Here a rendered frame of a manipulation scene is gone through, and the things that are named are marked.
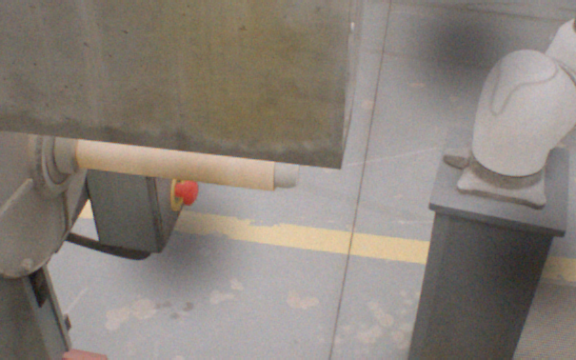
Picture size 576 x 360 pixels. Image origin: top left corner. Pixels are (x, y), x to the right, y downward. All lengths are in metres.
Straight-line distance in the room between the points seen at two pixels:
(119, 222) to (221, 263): 1.30
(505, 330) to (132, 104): 1.38
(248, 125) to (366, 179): 2.20
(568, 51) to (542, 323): 0.98
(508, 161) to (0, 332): 0.96
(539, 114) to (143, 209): 0.76
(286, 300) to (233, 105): 1.80
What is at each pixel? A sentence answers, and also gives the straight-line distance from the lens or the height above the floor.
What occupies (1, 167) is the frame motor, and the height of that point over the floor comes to 1.29.
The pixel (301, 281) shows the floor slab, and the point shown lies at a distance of 2.25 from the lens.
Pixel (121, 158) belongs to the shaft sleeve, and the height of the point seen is 1.26.
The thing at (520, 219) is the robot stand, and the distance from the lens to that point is 1.48.
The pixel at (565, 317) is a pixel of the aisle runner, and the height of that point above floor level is 0.00.
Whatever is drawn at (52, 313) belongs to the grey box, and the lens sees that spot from 1.21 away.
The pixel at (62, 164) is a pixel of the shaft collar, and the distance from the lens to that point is 0.68.
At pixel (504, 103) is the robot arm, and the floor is 0.91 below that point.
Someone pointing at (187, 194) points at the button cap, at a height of 0.98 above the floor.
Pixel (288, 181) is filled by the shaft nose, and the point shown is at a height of 1.25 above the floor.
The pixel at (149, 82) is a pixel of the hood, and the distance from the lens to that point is 0.42.
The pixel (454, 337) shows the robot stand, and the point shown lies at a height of 0.30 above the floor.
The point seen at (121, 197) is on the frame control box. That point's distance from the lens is 0.99.
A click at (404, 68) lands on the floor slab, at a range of 3.27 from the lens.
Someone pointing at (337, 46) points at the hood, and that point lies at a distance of 0.38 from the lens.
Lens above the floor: 1.65
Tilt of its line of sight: 39 degrees down
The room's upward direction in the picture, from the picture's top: straight up
